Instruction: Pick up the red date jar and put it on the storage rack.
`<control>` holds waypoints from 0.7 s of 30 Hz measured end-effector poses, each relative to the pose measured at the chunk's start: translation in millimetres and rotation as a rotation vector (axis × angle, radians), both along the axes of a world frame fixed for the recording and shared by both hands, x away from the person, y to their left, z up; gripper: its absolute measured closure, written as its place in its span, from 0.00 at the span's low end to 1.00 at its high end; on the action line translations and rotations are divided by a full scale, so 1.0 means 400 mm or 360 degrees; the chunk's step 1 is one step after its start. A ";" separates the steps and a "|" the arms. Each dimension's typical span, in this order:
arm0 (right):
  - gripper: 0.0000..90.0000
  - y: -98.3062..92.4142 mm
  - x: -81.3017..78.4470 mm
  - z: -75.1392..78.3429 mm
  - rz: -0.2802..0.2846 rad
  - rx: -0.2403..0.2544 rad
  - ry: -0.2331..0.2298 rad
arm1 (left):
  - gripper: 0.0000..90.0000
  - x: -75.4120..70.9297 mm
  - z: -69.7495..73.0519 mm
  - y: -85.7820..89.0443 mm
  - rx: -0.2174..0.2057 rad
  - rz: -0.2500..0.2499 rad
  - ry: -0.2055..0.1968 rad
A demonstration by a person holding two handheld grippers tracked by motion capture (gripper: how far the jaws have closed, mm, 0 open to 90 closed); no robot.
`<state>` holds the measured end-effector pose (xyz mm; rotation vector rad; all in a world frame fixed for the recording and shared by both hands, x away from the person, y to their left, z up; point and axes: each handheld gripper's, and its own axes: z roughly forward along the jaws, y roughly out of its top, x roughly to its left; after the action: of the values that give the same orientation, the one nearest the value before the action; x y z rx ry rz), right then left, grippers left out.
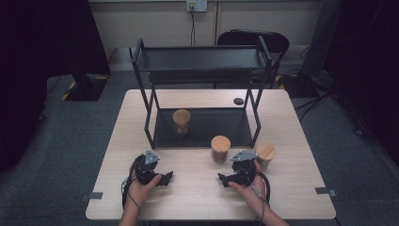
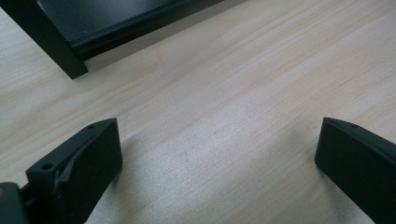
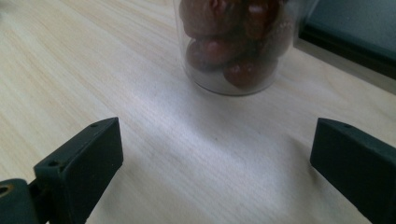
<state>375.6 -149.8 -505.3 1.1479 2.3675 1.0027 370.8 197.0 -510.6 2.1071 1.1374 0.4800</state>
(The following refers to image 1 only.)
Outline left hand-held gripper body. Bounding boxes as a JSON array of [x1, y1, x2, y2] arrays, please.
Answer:
[[133, 149, 163, 186]]

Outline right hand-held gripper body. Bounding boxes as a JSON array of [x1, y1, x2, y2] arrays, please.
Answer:
[[230, 150, 261, 186]]

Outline glass jar with wooden lid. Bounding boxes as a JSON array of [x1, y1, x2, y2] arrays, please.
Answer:
[[254, 142, 278, 171]]

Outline glass jar with red contents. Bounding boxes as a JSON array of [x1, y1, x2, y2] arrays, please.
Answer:
[[210, 135, 232, 165]]

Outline black metal shelf rack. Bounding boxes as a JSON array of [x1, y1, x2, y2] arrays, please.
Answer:
[[128, 35, 274, 151]]

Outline glass jar with pale contents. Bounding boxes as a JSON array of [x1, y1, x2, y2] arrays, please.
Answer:
[[171, 108, 192, 137]]

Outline person's left hand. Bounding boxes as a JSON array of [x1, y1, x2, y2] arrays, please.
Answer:
[[124, 173, 164, 215]]

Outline person's right hand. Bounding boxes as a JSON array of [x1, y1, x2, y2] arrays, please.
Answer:
[[228, 159, 268, 212]]

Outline grey table clamp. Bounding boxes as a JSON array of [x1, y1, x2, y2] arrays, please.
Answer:
[[314, 186, 339, 198], [80, 191, 104, 202]]

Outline black stand base yellow stripes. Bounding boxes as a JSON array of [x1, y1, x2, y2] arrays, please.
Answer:
[[275, 73, 318, 99], [60, 73, 110, 103]]

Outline black chair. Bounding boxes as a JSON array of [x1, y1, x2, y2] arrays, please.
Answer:
[[214, 28, 291, 90]]

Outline grey upright panel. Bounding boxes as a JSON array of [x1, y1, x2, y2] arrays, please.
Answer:
[[300, 0, 343, 78]]

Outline dark curtain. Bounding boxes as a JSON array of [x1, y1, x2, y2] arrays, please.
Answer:
[[0, 0, 112, 173], [324, 0, 399, 165]]

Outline left hand-held gripper cable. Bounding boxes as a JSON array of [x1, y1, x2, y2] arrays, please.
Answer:
[[120, 154, 144, 217]]

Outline hand-held gripper cable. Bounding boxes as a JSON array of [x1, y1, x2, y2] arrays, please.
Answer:
[[249, 169, 273, 226], [120, 154, 144, 217]]

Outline right hand-held gripper cable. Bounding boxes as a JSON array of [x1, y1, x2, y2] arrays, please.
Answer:
[[249, 169, 273, 226]]

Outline black floor cables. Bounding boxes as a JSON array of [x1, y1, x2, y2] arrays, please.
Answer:
[[294, 70, 375, 138]]

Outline black wall socket cable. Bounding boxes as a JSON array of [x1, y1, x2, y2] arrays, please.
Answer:
[[189, 5, 197, 48]]

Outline white wall socket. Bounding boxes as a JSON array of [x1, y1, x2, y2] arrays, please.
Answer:
[[185, 0, 209, 13]]

